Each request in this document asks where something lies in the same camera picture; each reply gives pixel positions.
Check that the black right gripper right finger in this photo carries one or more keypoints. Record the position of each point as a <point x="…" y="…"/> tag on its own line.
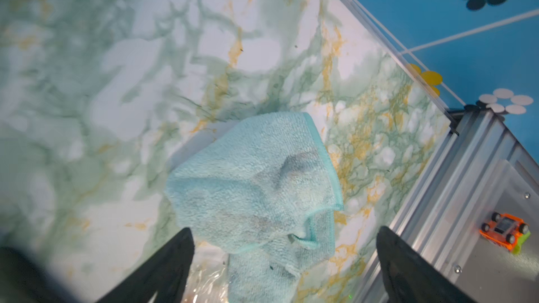
<point x="407" y="277"/>

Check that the orange toy car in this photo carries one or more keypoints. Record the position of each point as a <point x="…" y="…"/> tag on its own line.
<point x="506" y="231"/>

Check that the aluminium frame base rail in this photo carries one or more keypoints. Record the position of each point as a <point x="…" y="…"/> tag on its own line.
<point x="480" y="169"/>

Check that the light green microfiber cloth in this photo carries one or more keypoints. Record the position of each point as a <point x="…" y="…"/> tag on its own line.
<point x="265" y="193"/>

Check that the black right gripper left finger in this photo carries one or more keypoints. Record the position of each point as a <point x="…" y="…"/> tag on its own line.
<point x="162" y="278"/>

